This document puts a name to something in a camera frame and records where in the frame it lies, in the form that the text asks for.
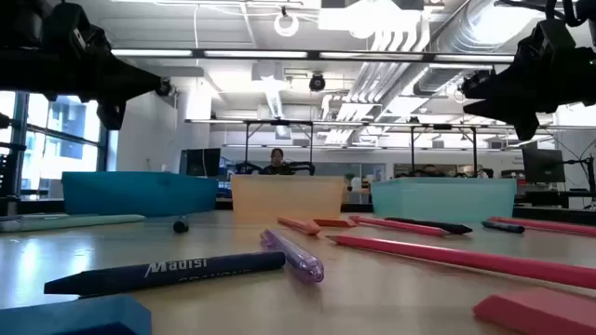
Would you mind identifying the black computer monitor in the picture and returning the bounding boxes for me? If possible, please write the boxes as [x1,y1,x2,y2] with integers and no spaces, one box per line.
[521,147,567,185]

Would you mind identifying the orange translucent plastic bin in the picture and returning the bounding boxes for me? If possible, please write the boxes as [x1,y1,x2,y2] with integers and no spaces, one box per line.
[230,174,346,222]

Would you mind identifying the pink pencil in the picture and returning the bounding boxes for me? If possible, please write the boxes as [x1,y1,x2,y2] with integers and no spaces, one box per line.
[487,215,596,237]
[276,215,322,236]
[348,214,451,238]
[324,234,596,290]

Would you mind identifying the white ceiling ring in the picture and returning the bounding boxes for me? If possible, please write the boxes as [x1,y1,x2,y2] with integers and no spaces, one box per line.
[273,11,301,38]

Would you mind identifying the black window frame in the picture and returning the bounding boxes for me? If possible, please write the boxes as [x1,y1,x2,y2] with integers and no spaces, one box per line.
[0,90,113,202]

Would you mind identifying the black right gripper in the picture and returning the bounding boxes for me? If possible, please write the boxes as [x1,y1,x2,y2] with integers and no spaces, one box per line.
[463,18,592,141]

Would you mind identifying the pink eraser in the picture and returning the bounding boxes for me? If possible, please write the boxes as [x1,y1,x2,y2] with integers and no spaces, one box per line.
[472,287,596,335]

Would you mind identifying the long ceiling light bar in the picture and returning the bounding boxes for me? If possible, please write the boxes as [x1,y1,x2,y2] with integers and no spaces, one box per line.
[110,47,516,65]

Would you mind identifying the silver ceiling duct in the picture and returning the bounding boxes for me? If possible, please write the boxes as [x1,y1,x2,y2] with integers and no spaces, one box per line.
[412,0,546,97]

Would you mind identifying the black click pen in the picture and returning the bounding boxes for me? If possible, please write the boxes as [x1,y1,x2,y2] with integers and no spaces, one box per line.
[384,216,474,235]

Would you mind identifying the black background robot arms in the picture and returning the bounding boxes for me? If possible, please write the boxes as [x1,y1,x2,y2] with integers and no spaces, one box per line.
[235,160,317,177]

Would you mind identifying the dark blue Madisi crayon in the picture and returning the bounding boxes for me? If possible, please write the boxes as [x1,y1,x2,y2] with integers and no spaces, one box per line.
[43,250,287,299]

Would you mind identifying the blue eraser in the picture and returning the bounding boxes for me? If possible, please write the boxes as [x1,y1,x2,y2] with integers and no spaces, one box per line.
[0,294,153,335]

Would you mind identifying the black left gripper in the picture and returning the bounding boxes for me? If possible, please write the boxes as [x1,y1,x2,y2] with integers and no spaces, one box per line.
[44,3,162,131]

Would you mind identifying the light green pen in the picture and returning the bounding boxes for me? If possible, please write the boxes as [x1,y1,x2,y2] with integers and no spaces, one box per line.
[0,213,147,234]

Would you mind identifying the person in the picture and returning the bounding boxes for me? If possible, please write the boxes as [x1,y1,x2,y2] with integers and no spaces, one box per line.
[418,163,443,179]
[258,147,297,177]

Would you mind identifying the blue plastic bin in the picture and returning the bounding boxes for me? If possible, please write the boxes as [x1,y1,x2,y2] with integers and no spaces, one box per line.
[61,170,220,219]

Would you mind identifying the purple translucent pen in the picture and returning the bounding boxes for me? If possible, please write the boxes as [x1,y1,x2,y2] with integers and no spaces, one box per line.
[259,227,326,284]

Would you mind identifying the orange-red eraser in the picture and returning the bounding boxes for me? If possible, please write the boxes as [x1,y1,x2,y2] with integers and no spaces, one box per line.
[312,218,359,229]

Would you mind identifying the teal translucent plastic bin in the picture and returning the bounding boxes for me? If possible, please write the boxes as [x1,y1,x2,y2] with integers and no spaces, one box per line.
[370,177,519,224]

